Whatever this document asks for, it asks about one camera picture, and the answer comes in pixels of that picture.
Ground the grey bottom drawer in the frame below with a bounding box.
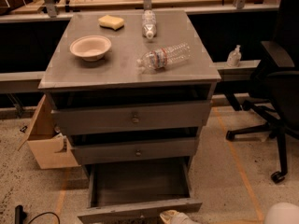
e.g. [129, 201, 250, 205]
[78, 158, 201, 224]

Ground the grey drawer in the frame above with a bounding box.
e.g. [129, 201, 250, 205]
[71, 137, 198, 165]
[78, 158, 201, 224]
[52, 101, 211, 135]

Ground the grey middle drawer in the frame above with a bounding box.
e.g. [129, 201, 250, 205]
[71, 137, 198, 165]

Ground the grey top drawer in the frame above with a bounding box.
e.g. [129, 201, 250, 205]
[52, 101, 211, 135]

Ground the grey wooden drawer cabinet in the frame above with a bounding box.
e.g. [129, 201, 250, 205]
[38, 9, 222, 173]

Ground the open cardboard box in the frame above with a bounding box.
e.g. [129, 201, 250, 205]
[19, 96, 79, 169]

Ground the clear bottle with red label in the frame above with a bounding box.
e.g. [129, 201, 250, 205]
[136, 42, 191, 73]

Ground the clear sanitizer pump bottle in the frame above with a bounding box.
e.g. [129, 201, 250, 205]
[227, 45, 241, 67]

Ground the black office chair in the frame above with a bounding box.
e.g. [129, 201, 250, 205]
[226, 0, 299, 184]

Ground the beige paper bowl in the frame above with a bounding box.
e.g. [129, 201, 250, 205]
[70, 35, 112, 62]

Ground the yellow sponge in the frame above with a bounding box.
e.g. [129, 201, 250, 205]
[98, 15, 124, 30]

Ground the upright-lying clear water bottle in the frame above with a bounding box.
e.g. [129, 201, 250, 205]
[142, 10, 157, 40]

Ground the black cable with plug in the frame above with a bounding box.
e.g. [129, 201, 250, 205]
[14, 204, 62, 224]

